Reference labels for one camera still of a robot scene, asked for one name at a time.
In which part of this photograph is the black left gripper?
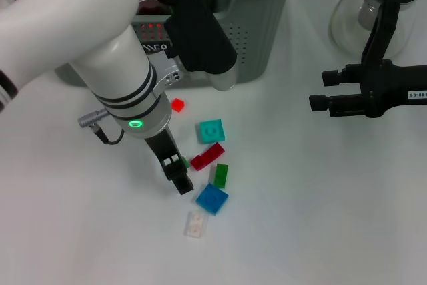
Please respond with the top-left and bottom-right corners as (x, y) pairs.
(145, 129), (195, 196)

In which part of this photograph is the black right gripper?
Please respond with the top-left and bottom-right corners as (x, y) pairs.
(308, 59), (427, 119)

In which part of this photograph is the blue square building block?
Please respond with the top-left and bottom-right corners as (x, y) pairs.
(195, 182), (230, 216)

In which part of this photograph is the dark red building block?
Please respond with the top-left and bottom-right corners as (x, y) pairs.
(190, 142), (224, 172)

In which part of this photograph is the white two-stud building block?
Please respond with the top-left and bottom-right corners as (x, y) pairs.
(184, 210), (207, 239)

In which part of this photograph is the teal square building block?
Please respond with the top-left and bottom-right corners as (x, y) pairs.
(199, 119), (226, 145)

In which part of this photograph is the small red building block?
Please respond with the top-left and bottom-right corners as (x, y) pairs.
(170, 97), (186, 113)

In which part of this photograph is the grey-green perforated storage bin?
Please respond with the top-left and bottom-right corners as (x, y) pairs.
(55, 0), (301, 87)

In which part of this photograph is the glass teapot with black handle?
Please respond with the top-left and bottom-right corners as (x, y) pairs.
(329, 0), (425, 65)

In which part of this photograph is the left arm connector cable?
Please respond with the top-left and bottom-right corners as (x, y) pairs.
(78, 109), (126, 146)

